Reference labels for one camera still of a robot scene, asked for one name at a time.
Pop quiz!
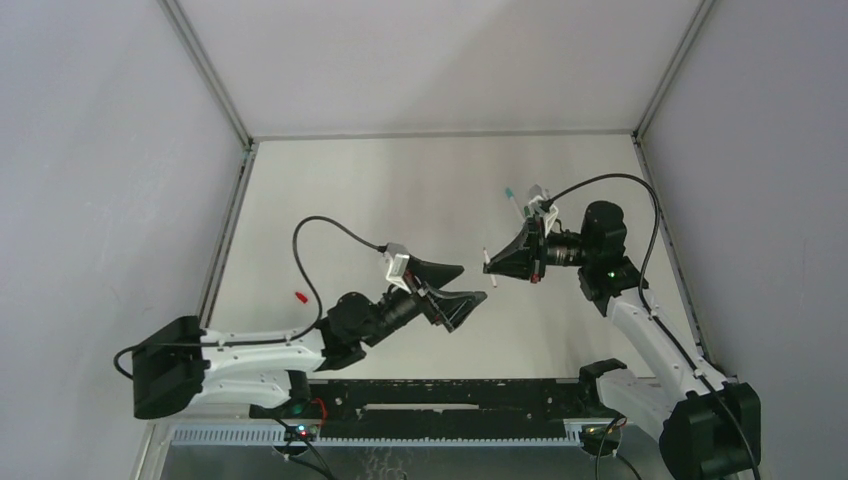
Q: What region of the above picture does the right camera cable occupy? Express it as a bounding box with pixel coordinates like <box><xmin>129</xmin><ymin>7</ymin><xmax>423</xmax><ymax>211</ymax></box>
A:
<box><xmin>546</xmin><ymin>173</ymin><xmax>763</xmax><ymax>480</ymax></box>

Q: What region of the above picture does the white teal marker pen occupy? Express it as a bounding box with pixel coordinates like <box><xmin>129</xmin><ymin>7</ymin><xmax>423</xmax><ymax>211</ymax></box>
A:
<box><xmin>504</xmin><ymin>187</ymin><xmax>526</xmax><ymax>221</ymax></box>

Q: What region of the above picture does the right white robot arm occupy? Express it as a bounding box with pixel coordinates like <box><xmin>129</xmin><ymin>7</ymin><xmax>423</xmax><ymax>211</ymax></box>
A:
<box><xmin>483</xmin><ymin>201</ymin><xmax>761</xmax><ymax>479</ymax></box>

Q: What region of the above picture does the perforated cable tray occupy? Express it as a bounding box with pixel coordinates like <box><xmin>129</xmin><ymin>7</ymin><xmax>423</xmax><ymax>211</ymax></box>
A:
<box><xmin>170</xmin><ymin>424</ymin><xmax>583</xmax><ymax>447</ymax></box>

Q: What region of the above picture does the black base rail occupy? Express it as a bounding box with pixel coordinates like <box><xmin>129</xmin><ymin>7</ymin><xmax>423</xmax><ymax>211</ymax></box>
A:
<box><xmin>249</xmin><ymin>359</ymin><xmax>625</xmax><ymax>439</ymax></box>

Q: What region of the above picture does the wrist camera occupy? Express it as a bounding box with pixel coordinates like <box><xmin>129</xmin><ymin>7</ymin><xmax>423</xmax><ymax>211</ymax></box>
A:
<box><xmin>528</xmin><ymin>184</ymin><xmax>559</xmax><ymax>236</ymax></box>
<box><xmin>383</xmin><ymin>242</ymin><xmax>411</xmax><ymax>293</ymax></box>

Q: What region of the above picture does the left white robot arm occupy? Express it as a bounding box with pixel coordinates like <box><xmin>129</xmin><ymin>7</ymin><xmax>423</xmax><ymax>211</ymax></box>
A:
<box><xmin>131</xmin><ymin>257</ymin><xmax>487</xmax><ymax>420</ymax></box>

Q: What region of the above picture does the left camera cable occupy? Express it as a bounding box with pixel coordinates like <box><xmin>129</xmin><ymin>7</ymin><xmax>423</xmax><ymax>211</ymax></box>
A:
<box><xmin>112</xmin><ymin>215</ymin><xmax>389</xmax><ymax>380</ymax></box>

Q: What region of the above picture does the camera cable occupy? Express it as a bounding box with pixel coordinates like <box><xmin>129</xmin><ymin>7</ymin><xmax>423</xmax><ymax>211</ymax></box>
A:
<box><xmin>112</xmin><ymin>215</ymin><xmax>389</xmax><ymax>380</ymax></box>
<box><xmin>546</xmin><ymin>173</ymin><xmax>763</xmax><ymax>480</ymax></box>

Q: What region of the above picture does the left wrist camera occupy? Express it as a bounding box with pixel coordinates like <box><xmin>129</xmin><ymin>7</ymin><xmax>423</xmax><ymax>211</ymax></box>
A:
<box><xmin>383</xmin><ymin>242</ymin><xmax>411</xmax><ymax>293</ymax></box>

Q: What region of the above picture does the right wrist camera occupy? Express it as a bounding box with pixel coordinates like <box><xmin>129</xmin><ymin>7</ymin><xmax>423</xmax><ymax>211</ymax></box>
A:
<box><xmin>528</xmin><ymin>184</ymin><xmax>559</xmax><ymax>236</ymax></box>

